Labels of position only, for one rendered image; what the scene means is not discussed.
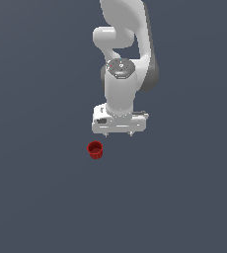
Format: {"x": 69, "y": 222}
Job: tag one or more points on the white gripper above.
{"x": 118, "y": 124}

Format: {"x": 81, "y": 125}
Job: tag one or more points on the small red cup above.
{"x": 95, "y": 150}

